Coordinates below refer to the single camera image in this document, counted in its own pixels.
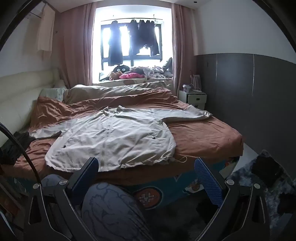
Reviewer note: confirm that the black bag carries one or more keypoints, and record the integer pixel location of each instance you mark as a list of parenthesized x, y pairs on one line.
[(266, 169)]

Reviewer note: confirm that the pale green pillow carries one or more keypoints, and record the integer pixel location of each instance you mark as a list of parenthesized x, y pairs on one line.
[(54, 93)]

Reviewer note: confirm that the person's leg in patterned pants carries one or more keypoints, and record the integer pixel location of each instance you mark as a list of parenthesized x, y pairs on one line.
[(111, 213)]

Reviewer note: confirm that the black plush toy white eyes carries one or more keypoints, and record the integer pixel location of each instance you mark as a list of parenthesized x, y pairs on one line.
[(120, 69)]

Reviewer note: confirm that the beige duvet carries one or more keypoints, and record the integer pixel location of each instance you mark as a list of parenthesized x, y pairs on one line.
[(111, 91)]

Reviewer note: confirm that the pink cushion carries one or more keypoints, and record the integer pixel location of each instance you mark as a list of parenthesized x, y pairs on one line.
[(130, 76)]

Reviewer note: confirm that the brown curtain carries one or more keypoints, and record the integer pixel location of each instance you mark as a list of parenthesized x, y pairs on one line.
[(182, 46)]

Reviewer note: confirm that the dark clothes heap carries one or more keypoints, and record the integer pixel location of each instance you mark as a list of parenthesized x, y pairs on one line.
[(9, 153)]

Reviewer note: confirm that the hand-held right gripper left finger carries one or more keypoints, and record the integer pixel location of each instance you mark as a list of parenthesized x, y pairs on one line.
[(85, 176)]

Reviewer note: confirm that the beige zip jacket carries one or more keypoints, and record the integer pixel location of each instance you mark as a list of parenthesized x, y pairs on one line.
[(115, 139)]

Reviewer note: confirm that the cream hanging towel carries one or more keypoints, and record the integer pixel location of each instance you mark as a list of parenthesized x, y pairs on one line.
[(45, 34)]

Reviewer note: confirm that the orange plush toy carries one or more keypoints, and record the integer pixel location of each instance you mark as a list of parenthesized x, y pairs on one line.
[(114, 76)]

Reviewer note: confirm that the white nightstand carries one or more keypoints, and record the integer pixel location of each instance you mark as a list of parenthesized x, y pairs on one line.
[(194, 99)]

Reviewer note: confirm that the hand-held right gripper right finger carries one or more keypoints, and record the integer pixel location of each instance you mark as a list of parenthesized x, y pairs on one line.
[(208, 180)]

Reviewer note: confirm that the black framed window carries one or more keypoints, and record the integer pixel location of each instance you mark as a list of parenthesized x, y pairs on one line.
[(126, 32)]

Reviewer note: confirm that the cream padded headboard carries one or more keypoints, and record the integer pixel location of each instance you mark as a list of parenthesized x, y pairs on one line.
[(18, 92)]

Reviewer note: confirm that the pile of pale clothes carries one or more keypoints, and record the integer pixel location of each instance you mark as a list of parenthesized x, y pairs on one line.
[(152, 70)]

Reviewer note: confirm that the wide dark hanging garment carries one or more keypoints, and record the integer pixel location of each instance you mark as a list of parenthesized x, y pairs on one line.
[(149, 37)]

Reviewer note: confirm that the brown bed sheet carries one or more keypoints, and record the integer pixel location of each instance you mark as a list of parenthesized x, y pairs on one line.
[(196, 136)]

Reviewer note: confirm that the pink curtain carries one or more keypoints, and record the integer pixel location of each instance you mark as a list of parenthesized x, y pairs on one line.
[(74, 46)]

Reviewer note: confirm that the cream patterned window seat cushion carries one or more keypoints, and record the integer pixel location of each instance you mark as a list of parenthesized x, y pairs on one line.
[(138, 81)]

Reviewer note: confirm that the blue cartoon print bed cover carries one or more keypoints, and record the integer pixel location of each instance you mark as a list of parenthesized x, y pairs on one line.
[(175, 185)]

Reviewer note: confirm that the white pink upright box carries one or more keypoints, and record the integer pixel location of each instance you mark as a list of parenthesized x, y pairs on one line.
[(195, 82)]

